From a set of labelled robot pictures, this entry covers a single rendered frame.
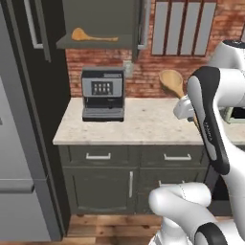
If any pale green box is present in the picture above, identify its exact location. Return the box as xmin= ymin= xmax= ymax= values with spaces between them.
xmin=222 ymin=106 xmax=245 ymax=125

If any dark green open wall cabinet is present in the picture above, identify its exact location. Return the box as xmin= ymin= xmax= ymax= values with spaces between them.
xmin=56 ymin=0 xmax=142 ymax=51

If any black and silver coffee machine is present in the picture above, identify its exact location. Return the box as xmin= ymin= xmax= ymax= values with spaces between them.
xmin=80 ymin=66 xmax=126 ymax=123

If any grey wall outlet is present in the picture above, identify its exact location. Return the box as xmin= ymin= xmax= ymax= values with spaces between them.
xmin=122 ymin=59 xmax=135 ymax=78

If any dark green drawer front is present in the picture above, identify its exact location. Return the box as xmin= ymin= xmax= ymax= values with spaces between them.
xmin=140 ymin=145 xmax=206 ymax=167
xmin=67 ymin=145 xmax=131 ymax=167

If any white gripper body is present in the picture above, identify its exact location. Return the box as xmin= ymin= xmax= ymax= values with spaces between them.
xmin=172 ymin=97 xmax=196 ymax=122

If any grey and black fridge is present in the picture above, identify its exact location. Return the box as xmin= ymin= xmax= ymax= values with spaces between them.
xmin=0 ymin=0 xmax=72 ymax=242

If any window with red frame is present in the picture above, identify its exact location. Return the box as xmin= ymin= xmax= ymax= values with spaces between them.
xmin=150 ymin=0 xmax=218 ymax=58

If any silver fridge handle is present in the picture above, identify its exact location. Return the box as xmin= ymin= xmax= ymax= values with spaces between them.
xmin=23 ymin=0 xmax=44 ymax=50
xmin=33 ymin=0 xmax=53 ymax=63

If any large wooden spoon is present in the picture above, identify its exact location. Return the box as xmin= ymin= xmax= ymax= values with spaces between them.
xmin=158 ymin=69 xmax=201 ymax=132

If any dark green base cabinet door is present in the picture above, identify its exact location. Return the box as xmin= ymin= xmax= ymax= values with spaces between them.
xmin=136 ymin=167 xmax=209 ymax=214
xmin=62 ymin=167 xmax=137 ymax=214

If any silver cabinet door handle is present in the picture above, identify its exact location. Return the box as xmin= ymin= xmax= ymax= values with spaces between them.
xmin=128 ymin=170 xmax=135 ymax=199
xmin=158 ymin=179 xmax=187 ymax=188

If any silver drawer handle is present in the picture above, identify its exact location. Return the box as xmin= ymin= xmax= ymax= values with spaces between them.
xmin=163 ymin=153 xmax=192 ymax=162
xmin=84 ymin=152 xmax=112 ymax=161

